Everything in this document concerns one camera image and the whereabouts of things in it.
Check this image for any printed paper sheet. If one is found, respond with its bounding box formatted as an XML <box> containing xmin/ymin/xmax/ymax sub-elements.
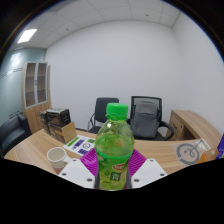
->
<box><xmin>63</xmin><ymin>134</ymin><xmax>96</xmax><ymax>157</ymax></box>

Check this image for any wooden side desk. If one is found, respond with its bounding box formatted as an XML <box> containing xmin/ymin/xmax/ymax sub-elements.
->
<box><xmin>168</xmin><ymin>109</ymin><xmax>223</xmax><ymax>149</ymax></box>

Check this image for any dark box with tan side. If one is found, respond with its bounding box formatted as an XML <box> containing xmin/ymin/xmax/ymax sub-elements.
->
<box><xmin>48</xmin><ymin>121</ymin><xmax>78</xmax><ymax>145</ymax></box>

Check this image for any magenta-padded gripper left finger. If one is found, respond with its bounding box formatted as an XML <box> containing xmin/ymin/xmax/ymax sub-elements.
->
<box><xmin>58</xmin><ymin>148</ymin><xmax>100</xmax><ymax>190</ymax></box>

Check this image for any black ribbed box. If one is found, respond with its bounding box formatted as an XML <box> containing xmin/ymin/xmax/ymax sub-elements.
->
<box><xmin>45</xmin><ymin>108</ymin><xmax>72</xmax><ymax>127</ymax></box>

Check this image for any rectangular ceiling light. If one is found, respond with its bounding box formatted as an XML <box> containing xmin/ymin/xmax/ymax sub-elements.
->
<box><xmin>17</xmin><ymin>28</ymin><xmax>38</xmax><ymax>44</ymax></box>

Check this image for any black mesh armchair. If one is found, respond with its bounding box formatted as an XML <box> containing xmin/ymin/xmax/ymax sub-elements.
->
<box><xmin>127</xmin><ymin>95</ymin><xmax>175</xmax><ymax>141</ymax></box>

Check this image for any wooden shelf cabinet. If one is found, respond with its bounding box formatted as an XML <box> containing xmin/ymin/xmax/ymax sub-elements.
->
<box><xmin>21</xmin><ymin>61</ymin><xmax>52</xmax><ymax>134</ymax></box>

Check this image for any black sofa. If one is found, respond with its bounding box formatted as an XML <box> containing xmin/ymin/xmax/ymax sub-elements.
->
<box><xmin>0</xmin><ymin>113</ymin><xmax>33</xmax><ymax>158</ymax></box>

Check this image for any black office chair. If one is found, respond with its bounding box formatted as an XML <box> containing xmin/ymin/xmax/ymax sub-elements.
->
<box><xmin>88</xmin><ymin>97</ymin><xmax>120</xmax><ymax>135</ymax></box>

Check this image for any green drink bottle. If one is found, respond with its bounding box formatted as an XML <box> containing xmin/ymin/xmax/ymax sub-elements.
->
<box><xmin>93</xmin><ymin>102</ymin><xmax>136</xmax><ymax>192</ymax></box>

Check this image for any white and brown ceramic mug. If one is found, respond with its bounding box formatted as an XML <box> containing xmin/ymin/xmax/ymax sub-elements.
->
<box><xmin>46</xmin><ymin>146</ymin><xmax>72</xmax><ymax>174</ymax></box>

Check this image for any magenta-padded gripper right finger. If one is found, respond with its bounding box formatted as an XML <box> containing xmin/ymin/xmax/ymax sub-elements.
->
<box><xmin>127</xmin><ymin>149</ymin><xmax>168</xmax><ymax>190</ymax></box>

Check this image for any upright dark brown box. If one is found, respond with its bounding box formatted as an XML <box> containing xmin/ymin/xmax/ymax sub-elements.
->
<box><xmin>39</xmin><ymin>111</ymin><xmax>51</xmax><ymax>134</ymax></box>

